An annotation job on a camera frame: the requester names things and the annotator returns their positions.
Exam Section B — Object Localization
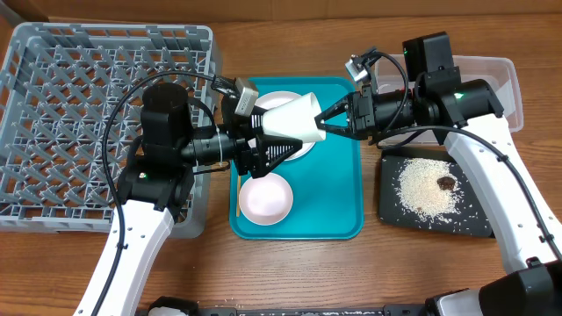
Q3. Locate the clear plastic bin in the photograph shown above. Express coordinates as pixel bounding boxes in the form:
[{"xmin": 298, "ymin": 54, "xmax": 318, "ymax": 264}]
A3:
[{"xmin": 373, "ymin": 55, "xmax": 523, "ymax": 133}]

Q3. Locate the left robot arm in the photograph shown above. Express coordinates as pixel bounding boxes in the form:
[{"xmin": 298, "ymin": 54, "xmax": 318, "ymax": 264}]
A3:
[{"xmin": 76, "ymin": 81, "xmax": 308, "ymax": 315}]

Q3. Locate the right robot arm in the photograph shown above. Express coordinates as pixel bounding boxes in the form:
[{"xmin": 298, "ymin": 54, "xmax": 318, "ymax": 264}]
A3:
[{"xmin": 315, "ymin": 32, "xmax": 561, "ymax": 315}]

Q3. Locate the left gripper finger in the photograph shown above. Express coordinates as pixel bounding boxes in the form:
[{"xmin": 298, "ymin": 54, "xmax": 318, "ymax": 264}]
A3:
[
  {"xmin": 246, "ymin": 114, "xmax": 263, "ymax": 132},
  {"xmin": 252, "ymin": 134, "xmax": 303, "ymax": 176}
]

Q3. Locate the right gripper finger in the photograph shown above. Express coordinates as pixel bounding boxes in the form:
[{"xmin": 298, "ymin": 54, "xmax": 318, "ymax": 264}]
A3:
[
  {"xmin": 314, "ymin": 97, "xmax": 350, "ymax": 126},
  {"xmin": 317, "ymin": 122, "xmax": 351, "ymax": 137}
]

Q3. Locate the large white plate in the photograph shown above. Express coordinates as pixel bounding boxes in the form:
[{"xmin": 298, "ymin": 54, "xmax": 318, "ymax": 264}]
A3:
[{"xmin": 256, "ymin": 91, "xmax": 314, "ymax": 161}]

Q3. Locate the black tray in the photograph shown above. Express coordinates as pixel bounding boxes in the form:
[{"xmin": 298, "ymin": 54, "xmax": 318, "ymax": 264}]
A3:
[{"xmin": 378, "ymin": 147, "xmax": 494, "ymax": 238}]

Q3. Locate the white paper cup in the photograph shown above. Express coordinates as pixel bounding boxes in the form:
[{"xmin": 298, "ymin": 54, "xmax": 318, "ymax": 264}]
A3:
[{"xmin": 262, "ymin": 93, "xmax": 327, "ymax": 143}]

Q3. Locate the wooden chopstick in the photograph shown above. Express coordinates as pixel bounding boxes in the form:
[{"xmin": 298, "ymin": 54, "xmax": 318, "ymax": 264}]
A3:
[{"xmin": 235, "ymin": 176, "xmax": 241, "ymax": 218}]

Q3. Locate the small pink plate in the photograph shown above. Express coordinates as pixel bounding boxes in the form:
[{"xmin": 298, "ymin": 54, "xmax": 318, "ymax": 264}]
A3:
[{"xmin": 240, "ymin": 173, "xmax": 293, "ymax": 226}]

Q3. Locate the rice pile with food scrap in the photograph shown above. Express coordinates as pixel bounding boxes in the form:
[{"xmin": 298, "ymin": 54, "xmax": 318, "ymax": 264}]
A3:
[{"xmin": 395, "ymin": 158, "xmax": 465, "ymax": 224}]

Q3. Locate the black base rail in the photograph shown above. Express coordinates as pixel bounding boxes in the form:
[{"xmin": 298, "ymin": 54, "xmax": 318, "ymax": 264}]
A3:
[{"xmin": 134, "ymin": 296, "xmax": 435, "ymax": 316}]

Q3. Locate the grey dishwasher rack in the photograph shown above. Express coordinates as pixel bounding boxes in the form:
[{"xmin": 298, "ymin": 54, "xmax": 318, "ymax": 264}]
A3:
[{"xmin": 1, "ymin": 23, "xmax": 222, "ymax": 233}]

